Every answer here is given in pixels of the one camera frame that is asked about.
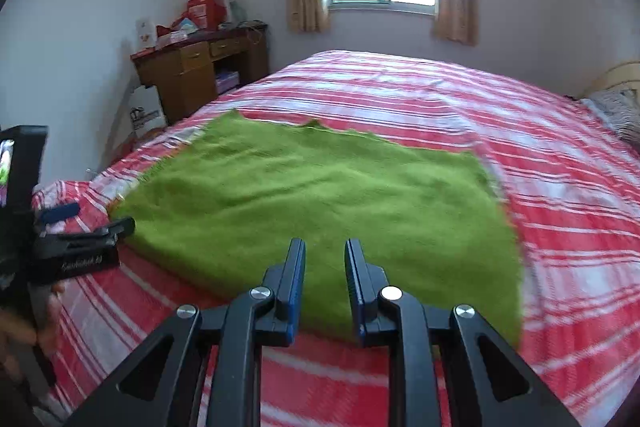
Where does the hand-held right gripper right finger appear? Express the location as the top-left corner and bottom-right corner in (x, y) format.
(344, 238), (583, 427)

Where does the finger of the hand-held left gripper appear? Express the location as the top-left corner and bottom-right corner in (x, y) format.
(37, 217), (137, 255)
(36, 202), (82, 228)

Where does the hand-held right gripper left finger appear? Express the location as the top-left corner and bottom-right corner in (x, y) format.
(65, 237), (307, 427)

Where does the green striped knit sweater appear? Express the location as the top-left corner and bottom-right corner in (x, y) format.
(107, 109), (525, 350)

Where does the person's left hand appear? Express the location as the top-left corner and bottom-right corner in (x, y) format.
(0, 282), (67, 378)

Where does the white printed paper bag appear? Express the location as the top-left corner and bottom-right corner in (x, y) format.
(129, 86), (167, 140)

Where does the brown wooden desk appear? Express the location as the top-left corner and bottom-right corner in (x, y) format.
(131, 24), (271, 125)

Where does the stack of books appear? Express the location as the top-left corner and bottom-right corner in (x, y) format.
(215, 69), (241, 95)

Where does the white flat box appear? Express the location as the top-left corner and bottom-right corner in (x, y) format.
(156, 32), (191, 48)

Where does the white greeting card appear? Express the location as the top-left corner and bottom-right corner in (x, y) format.
(136, 17), (158, 50)

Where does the red plaid bed blanket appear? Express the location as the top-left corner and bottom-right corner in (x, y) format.
(32, 49), (640, 427)

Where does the red gift box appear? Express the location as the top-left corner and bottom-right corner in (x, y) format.
(186, 0), (226, 30)

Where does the patterned pillow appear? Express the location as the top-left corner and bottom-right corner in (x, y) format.
(582, 88), (640, 142)

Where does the light wooden headboard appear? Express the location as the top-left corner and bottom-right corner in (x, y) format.
(577, 62), (640, 100)

